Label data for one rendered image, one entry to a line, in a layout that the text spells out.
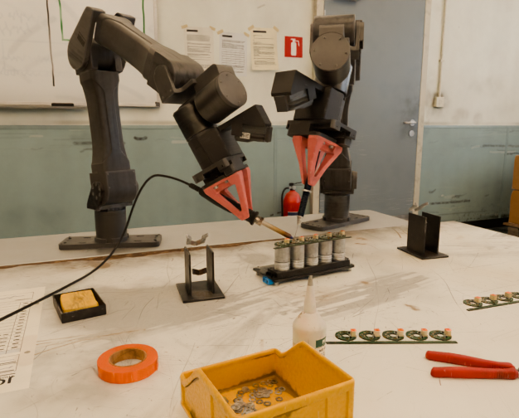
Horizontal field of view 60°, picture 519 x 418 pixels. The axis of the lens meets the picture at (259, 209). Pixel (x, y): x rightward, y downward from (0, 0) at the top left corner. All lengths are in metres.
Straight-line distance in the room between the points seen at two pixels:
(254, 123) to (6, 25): 2.68
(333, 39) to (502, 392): 0.49
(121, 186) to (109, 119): 0.13
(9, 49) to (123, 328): 2.78
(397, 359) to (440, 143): 3.97
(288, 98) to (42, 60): 2.65
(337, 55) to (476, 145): 4.09
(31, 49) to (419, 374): 3.01
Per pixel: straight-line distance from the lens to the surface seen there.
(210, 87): 0.69
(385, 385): 0.48
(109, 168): 0.93
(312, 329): 0.45
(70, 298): 0.67
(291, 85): 0.68
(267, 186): 3.53
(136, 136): 3.25
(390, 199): 4.09
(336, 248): 0.77
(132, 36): 0.86
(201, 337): 0.56
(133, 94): 3.23
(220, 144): 0.71
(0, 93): 3.24
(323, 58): 0.69
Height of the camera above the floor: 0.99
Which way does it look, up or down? 10 degrees down
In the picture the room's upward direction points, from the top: straight up
